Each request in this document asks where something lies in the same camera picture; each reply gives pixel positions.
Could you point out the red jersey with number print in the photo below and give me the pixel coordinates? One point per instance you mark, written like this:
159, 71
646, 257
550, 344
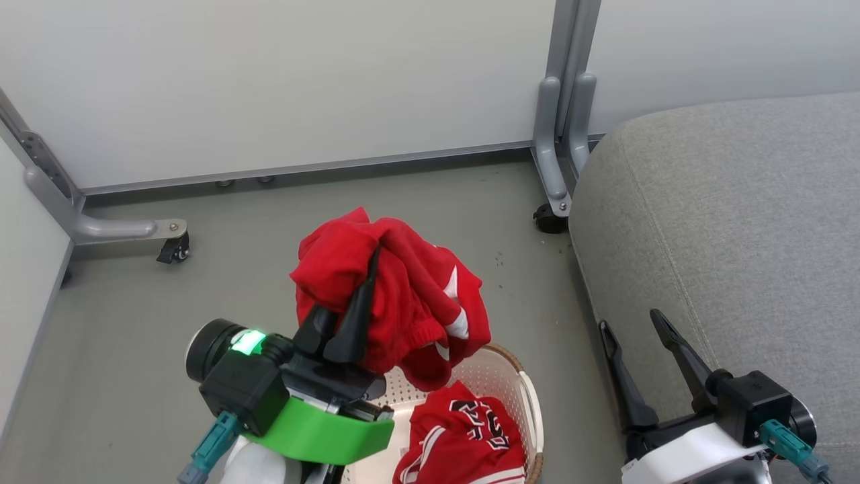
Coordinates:
463, 450

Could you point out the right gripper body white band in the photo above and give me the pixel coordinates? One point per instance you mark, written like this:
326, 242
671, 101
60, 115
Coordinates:
685, 454

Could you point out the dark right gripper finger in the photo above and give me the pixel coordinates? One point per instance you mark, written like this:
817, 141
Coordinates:
625, 390
685, 356

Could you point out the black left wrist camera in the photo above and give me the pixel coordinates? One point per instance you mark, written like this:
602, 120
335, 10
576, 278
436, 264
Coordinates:
242, 396

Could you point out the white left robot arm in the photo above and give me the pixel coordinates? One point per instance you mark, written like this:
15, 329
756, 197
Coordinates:
255, 469

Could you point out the grey partition leg angled brace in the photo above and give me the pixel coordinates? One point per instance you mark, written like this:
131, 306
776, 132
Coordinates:
114, 230

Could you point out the grey partition post double foot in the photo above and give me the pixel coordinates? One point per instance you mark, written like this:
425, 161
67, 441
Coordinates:
547, 134

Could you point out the plain red garment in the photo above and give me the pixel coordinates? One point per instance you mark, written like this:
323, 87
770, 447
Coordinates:
416, 296

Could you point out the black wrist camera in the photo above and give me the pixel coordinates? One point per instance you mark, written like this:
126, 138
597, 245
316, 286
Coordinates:
242, 396
759, 400

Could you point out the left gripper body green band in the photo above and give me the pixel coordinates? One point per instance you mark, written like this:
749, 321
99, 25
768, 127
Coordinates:
322, 437

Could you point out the black caster wheel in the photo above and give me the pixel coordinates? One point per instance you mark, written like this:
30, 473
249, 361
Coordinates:
549, 222
176, 250

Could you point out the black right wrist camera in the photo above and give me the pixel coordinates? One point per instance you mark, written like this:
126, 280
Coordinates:
759, 400

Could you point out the grey fabric sofa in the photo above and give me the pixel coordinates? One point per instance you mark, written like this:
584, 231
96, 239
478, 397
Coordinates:
739, 235

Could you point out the cream perforated laundry basket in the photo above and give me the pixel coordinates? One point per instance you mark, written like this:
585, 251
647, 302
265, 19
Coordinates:
487, 370

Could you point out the grey partition bottom rail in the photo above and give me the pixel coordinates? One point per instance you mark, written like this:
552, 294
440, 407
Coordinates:
302, 168

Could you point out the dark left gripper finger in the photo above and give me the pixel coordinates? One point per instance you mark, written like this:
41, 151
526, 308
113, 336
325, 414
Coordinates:
314, 331
355, 323

